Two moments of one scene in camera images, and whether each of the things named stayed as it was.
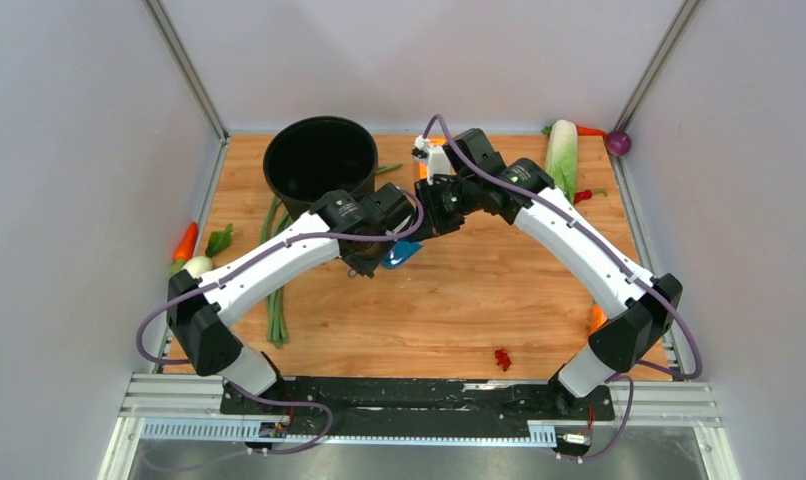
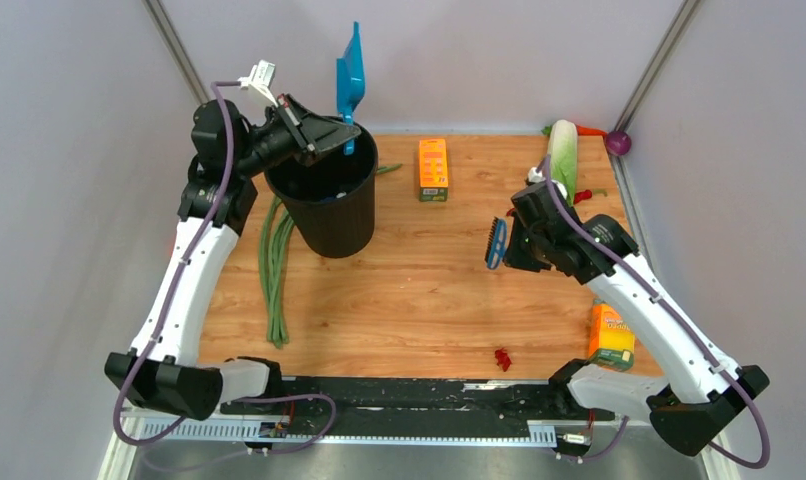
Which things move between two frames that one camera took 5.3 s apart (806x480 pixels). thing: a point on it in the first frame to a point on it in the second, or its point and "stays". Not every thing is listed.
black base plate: x=416 y=405 stays
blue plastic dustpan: x=400 y=252 to x=350 y=84
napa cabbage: x=562 y=154 stays
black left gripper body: x=368 y=263 to x=276 y=143
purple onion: x=618 y=143 stays
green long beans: x=277 y=217 stays
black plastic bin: x=312 y=157 stays
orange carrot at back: x=589 y=131 stays
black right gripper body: x=444 y=204 to x=526 y=250
